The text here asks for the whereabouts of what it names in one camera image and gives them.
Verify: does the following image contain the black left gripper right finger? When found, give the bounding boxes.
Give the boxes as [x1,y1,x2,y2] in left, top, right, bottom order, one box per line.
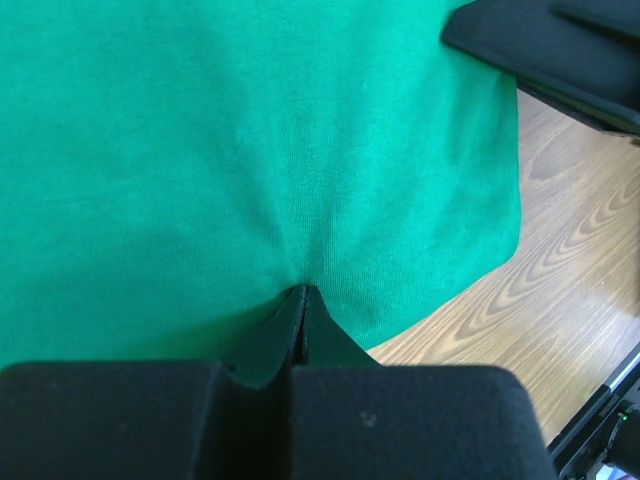
[303,287,379,366]

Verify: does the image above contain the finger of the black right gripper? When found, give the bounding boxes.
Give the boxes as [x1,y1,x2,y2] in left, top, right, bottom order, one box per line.
[441,1,639,137]

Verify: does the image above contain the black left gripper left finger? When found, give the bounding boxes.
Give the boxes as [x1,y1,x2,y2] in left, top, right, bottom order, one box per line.
[221,285,306,389]

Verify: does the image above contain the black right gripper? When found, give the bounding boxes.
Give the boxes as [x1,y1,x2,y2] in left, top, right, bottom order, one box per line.
[548,347,639,479]

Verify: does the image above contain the green t-shirt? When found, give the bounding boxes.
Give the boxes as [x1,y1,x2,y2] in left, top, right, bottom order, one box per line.
[1,1,521,366]

